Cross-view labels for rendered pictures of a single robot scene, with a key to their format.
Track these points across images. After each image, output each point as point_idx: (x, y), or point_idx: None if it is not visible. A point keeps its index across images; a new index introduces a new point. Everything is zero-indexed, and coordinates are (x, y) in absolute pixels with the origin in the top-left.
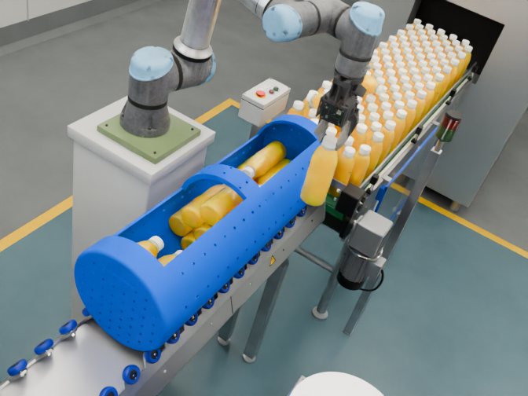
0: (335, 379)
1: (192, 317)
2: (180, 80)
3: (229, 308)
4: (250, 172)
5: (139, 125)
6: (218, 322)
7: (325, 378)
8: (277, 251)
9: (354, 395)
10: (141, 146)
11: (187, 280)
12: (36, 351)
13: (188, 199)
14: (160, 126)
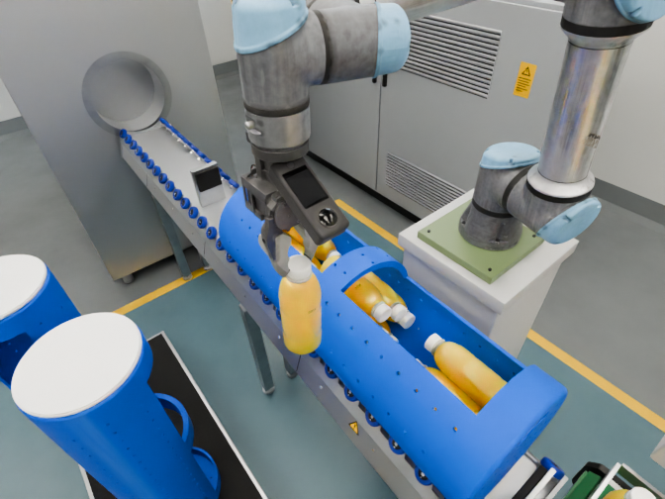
0: (122, 368)
1: (265, 296)
2: (505, 195)
3: (296, 361)
4: (427, 339)
5: (463, 212)
6: (284, 349)
7: (129, 358)
8: (365, 435)
9: (94, 379)
10: (438, 223)
11: (238, 228)
12: None
13: (395, 287)
14: (468, 229)
